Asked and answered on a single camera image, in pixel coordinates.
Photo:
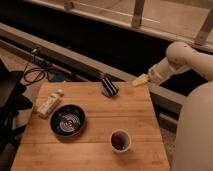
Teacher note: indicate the white cup with dark drink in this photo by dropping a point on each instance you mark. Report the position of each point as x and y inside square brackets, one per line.
[120, 141]

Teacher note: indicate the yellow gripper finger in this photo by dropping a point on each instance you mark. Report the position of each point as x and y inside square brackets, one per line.
[142, 79]

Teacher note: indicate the blue object on floor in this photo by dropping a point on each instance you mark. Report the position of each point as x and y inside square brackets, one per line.
[59, 77]

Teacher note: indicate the black striped small object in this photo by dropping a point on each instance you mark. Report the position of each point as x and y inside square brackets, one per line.
[109, 89]

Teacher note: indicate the black chair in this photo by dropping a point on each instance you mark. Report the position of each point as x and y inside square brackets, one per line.
[12, 101]

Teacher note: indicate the grey metal rail beam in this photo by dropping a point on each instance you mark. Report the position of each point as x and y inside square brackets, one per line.
[163, 97]

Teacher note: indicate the black ceramic bowl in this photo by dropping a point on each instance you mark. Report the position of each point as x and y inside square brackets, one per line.
[68, 120]

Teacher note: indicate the white plastic bottle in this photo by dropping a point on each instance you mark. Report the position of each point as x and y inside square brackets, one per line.
[51, 102]

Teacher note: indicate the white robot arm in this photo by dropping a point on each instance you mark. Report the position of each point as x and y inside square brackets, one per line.
[194, 136]

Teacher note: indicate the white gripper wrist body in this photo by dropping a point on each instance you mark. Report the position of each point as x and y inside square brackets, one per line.
[160, 72]

